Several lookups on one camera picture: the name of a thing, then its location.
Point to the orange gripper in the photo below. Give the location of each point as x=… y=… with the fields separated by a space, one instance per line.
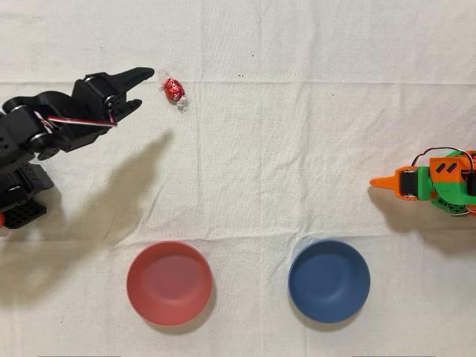
x=407 y=183

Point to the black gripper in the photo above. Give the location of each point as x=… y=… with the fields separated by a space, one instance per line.
x=100 y=90

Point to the red candy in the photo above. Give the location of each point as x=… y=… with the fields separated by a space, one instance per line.
x=173 y=90

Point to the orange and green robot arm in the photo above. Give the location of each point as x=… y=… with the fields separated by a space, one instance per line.
x=446 y=186

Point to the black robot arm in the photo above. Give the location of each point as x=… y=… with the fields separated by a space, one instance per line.
x=22 y=126

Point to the blue bowl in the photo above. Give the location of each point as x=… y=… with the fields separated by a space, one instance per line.
x=329 y=280

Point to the red bowl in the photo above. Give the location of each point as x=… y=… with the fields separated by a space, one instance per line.
x=169 y=282

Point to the white cloth table cover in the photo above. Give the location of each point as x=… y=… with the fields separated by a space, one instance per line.
x=260 y=148

